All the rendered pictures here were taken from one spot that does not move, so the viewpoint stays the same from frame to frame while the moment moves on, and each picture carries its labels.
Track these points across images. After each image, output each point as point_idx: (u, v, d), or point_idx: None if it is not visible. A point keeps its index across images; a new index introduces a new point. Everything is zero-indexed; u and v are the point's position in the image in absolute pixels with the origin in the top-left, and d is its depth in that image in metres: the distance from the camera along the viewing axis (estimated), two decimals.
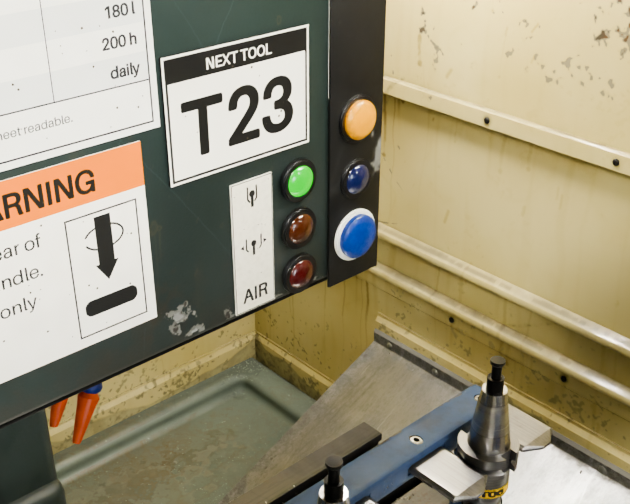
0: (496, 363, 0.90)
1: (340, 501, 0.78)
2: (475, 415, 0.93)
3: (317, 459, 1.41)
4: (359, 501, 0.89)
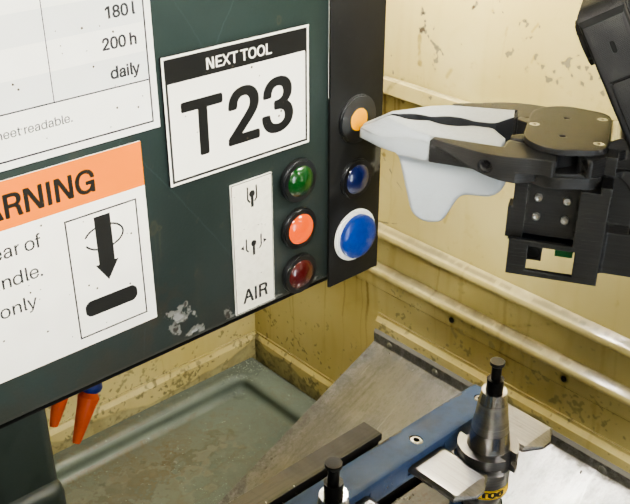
0: (496, 364, 0.90)
1: (340, 502, 0.78)
2: (475, 416, 0.94)
3: (317, 459, 1.41)
4: (359, 501, 0.89)
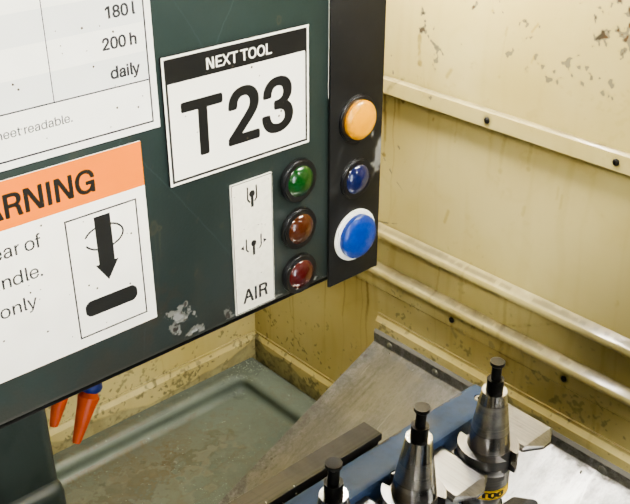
0: (496, 364, 0.90)
1: (340, 502, 0.78)
2: (475, 416, 0.94)
3: (317, 459, 1.41)
4: (359, 501, 0.89)
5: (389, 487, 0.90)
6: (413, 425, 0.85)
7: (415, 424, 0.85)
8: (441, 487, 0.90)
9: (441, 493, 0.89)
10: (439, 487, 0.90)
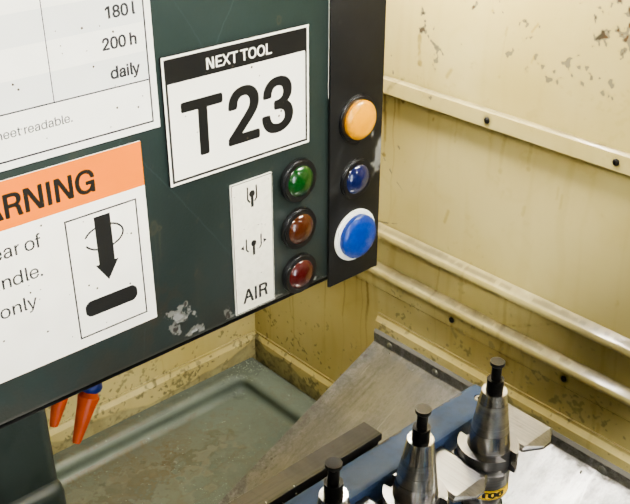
0: (496, 364, 0.90)
1: (340, 502, 0.78)
2: (475, 416, 0.94)
3: (317, 459, 1.41)
4: (359, 501, 0.89)
5: (391, 488, 0.90)
6: (414, 427, 0.85)
7: (416, 426, 0.85)
8: (443, 488, 0.90)
9: (443, 494, 0.89)
10: (441, 488, 0.90)
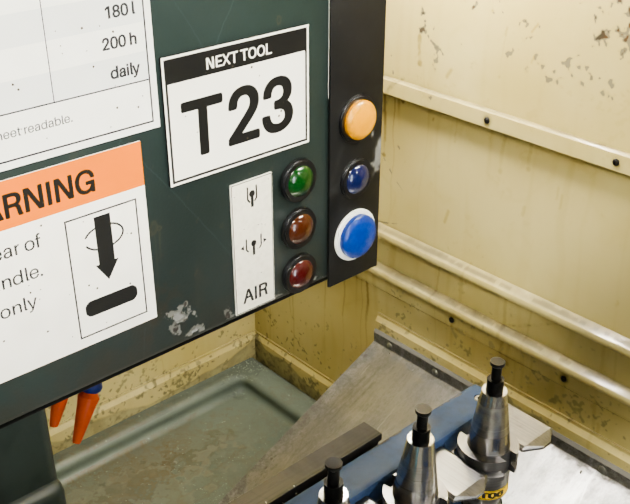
0: (496, 364, 0.90)
1: (340, 502, 0.78)
2: (475, 416, 0.94)
3: (317, 459, 1.41)
4: (359, 501, 0.89)
5: (391, 488, 0.90)
6: (414, 427, 0.85)
7: (416, 426, 0.85)
8: (443, 488, 0.90)
9: (443, 494, 0.89)
10: (441, 488, 0.90)
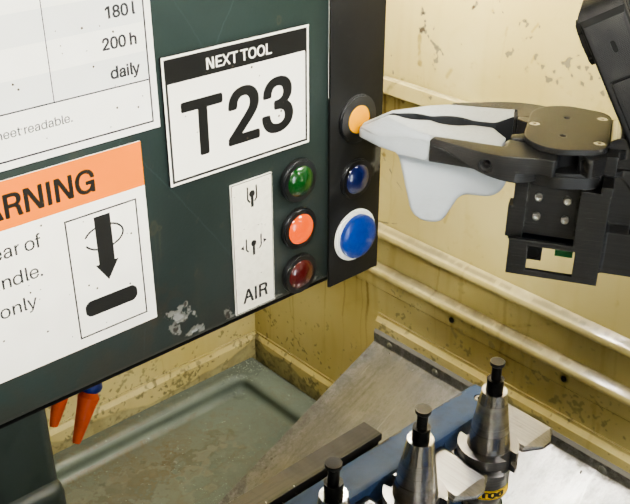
0: (496, 364, 0.90)
1: (340, 502, 0.78)
2: (475, 416, 0.94)
3: (317, 459, 1.41)
4: (359, 501, 0.89)
5: (391, 488, 0.90)
6: (414, 427, 0.85)
7: (416, 426, 0.85)
8: (443, 488, 0.90)
9: (443, 494, 0.89)
10: (441, 488, 0.90)
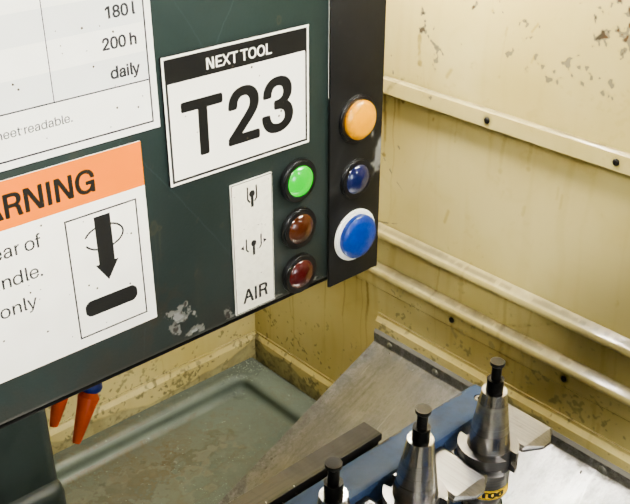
0: (496, 364, 0.90)
1: (340, 502, 0.78)
2: (475, 416, 0.94)
3: (317, 459, 1.41)
4: (359, 501, 0.89)
5: (391, 488, 0.90)
6: (414, 427, 0.85)
7: (416, 426, 0.85)
8: (443, 488, 0.90)
9: (443, 494, 0.89)
10: (441, 488, 0.90)
